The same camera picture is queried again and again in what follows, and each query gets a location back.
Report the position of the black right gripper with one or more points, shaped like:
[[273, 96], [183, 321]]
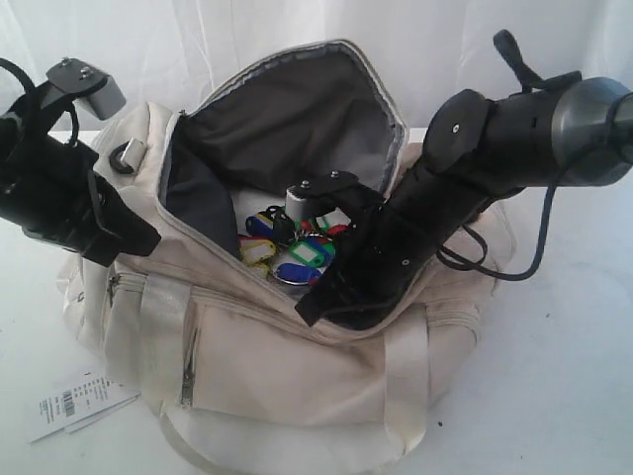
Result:
[[423, 212]]

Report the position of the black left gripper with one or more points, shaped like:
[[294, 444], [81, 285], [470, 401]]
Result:
[[50, 190]]

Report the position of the colourful key tag bunch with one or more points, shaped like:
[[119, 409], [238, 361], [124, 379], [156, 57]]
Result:
[[291, 253]]

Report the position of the cream fabric duffel bag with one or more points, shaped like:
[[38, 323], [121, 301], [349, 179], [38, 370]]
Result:
[[238, 382]]

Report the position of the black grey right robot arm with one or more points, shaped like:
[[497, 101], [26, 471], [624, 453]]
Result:
[[475, 152]]

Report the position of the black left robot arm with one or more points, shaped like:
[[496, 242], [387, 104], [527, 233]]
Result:
[[26, 119]]

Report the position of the white backdrop curtain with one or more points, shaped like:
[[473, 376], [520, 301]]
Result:
[[176, 53]]

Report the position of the white paper hang tag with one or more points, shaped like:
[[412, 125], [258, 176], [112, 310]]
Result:
[[76, 401]]

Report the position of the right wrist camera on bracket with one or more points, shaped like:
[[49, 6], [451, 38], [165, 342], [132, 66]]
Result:
[[338, 190]]

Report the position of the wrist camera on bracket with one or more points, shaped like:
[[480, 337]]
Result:
[[75, 81], [338, 190]]

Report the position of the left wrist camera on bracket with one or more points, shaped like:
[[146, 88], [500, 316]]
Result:
[[75, 81]]

